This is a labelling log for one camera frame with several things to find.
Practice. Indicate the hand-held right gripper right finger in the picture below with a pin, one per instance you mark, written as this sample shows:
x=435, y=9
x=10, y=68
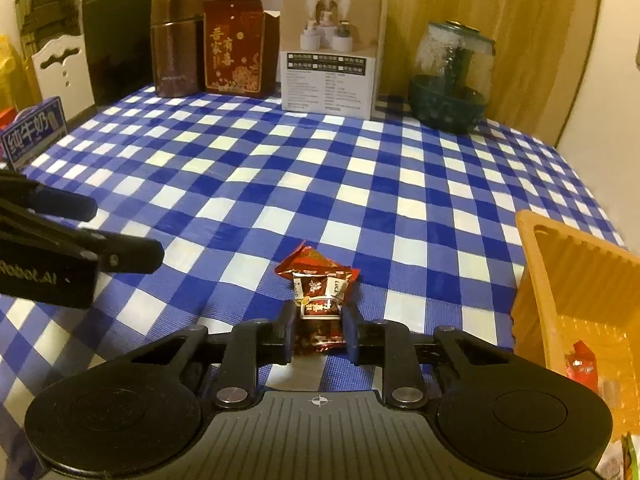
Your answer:
x=350, y=332

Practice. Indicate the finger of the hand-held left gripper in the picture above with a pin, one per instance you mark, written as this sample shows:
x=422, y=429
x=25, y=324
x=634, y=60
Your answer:
x=65, y=206
x=132, y=256

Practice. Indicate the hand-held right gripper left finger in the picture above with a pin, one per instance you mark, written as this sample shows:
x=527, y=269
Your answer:
x=288, y=330

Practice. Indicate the dark red candy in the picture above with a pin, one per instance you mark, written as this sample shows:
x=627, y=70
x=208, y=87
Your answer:
x=320, y=290

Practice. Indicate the orange plastic tray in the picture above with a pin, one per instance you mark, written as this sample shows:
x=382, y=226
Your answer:
x=550, y=280

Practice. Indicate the red pillow candy packet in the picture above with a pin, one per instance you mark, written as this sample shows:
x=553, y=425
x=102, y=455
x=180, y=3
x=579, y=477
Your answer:
x=582, y=366

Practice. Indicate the blue milk carton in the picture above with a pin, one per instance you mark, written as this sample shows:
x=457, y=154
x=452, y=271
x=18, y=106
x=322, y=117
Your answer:
x=35, y=135

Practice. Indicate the white chair back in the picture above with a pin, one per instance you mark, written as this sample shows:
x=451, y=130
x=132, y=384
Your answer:
x=60, y=72

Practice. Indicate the yellow plastic bag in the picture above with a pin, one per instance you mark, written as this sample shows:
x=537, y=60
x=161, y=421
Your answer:
x=12, y=75

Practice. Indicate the blue white checkered tablecloth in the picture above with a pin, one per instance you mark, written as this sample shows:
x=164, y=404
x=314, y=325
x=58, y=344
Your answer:
x=300, y=170

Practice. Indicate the black monitor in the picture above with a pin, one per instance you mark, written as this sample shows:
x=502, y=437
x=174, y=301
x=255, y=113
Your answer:
x=120, y=35

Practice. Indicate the dark brown canister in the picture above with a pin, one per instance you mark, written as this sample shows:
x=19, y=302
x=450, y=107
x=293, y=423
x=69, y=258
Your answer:
x=177, y=45

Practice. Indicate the folded olive rack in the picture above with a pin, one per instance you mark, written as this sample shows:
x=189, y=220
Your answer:
x=45, y=10

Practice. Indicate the red gold printed box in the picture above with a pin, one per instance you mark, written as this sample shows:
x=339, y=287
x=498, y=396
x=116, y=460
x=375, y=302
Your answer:
x=232, y=55

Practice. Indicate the white cardboard product box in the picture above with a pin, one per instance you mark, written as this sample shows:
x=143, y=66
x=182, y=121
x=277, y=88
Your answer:
x=330, y=85

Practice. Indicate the glass jar with green base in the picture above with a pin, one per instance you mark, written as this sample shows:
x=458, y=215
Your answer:
x=450, y=102

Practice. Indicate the green packet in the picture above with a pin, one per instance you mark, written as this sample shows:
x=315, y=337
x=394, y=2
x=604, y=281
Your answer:
x=631, y=460

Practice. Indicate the wooden door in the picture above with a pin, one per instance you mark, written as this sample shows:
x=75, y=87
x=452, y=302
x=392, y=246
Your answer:
x=525, y=35

